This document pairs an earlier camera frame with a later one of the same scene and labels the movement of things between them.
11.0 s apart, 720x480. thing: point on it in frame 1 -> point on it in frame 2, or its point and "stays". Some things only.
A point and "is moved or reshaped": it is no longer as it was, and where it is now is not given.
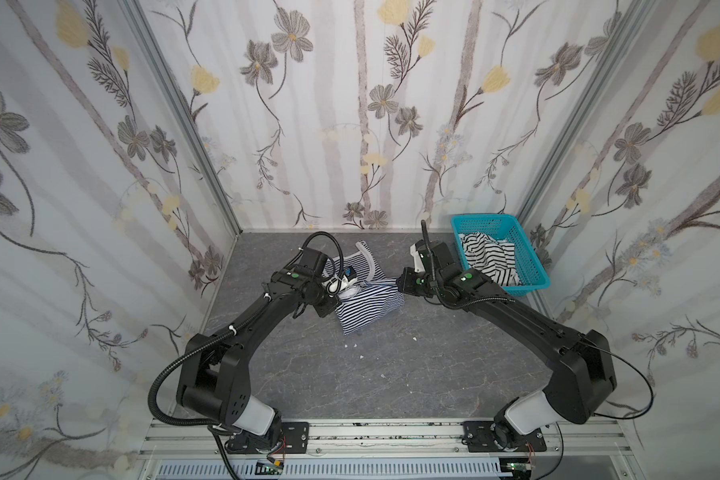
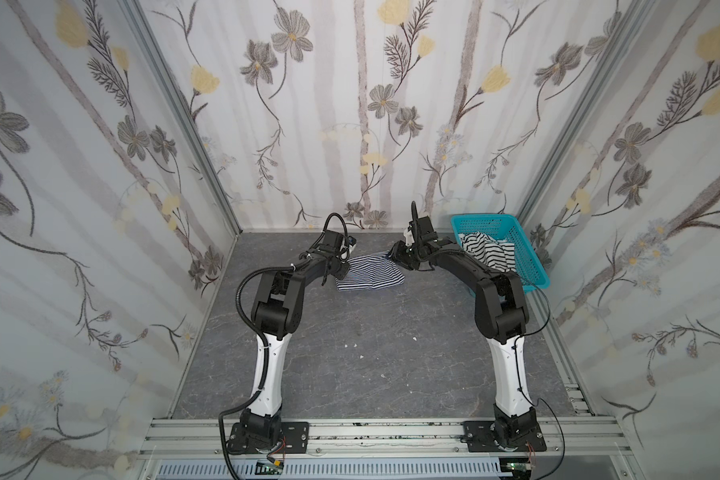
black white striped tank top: x=496 y=259 stays
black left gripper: x=330 y=298 -> x=341 y=264
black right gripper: x=408 y=282 -> x=403 y=257
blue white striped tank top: x=379 y=297 is moved or reshaped
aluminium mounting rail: x=262 y=439 stays
